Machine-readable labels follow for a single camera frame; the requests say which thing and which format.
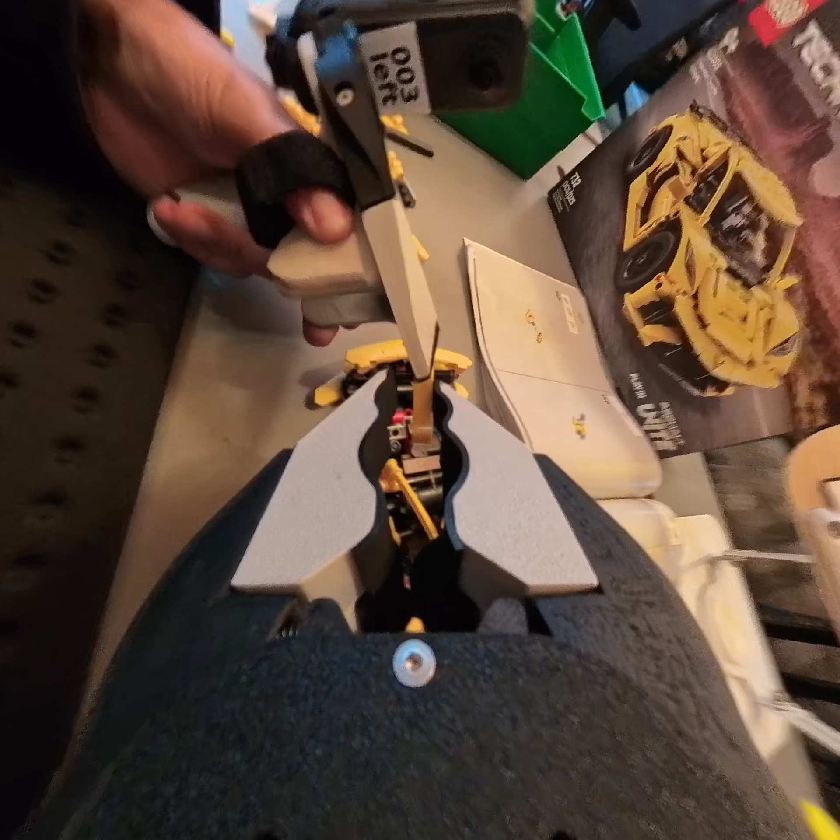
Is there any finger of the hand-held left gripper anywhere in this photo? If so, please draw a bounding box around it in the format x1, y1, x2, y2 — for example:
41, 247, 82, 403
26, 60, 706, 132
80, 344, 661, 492
357, 196, 441, 383

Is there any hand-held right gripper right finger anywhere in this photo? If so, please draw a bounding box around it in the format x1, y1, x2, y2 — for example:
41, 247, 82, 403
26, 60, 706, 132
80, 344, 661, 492
436, 379, 600, 624

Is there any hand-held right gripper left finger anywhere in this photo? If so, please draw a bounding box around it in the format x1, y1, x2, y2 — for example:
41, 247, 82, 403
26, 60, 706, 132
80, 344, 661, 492
231, 371, 399, 630

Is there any yellow toy brick car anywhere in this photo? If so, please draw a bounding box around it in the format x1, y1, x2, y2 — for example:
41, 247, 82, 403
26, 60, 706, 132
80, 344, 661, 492
314, 340, 475, 634

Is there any yellow connector brick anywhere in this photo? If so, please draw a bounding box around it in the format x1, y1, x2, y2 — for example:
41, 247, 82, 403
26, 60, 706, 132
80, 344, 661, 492
410, 377, 438, 460

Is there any instruction booklet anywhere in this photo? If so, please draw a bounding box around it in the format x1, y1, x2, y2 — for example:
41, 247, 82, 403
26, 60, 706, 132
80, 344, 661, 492
462, 238, 664, 501

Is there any grey desk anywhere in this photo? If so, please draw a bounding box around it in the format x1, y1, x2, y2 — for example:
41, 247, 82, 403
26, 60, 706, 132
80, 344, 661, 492
85, 0, 723, 710

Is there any person's left hand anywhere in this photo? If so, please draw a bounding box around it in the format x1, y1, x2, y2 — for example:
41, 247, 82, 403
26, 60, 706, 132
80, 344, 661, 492
75, 0, 361, 349

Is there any green storage bin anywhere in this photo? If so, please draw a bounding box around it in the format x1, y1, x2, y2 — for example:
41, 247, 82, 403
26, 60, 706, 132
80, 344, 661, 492
438, 0, 606, 180

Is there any black long brick beam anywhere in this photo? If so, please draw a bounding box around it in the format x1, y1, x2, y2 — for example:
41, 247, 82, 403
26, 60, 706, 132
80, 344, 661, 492
386, 130, 436, 159

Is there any pile of yellow bricks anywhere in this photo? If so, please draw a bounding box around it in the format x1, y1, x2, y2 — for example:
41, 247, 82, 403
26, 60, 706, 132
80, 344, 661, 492
220, 26, 432, 265

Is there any white tablet stand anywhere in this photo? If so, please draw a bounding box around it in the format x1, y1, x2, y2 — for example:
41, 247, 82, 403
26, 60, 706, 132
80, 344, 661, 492
598, 497, 840, 795

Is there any black studded baseplate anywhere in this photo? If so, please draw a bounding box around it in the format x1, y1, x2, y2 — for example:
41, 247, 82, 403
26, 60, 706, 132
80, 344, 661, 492
0, 164, 201, 821

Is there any black toy set box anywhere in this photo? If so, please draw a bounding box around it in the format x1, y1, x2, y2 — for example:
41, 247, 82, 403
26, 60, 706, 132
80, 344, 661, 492
546, 0, 840, 459

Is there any yellow paper strip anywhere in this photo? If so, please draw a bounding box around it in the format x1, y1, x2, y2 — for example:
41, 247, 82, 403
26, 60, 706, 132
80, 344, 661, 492
799, 799, 840, 840

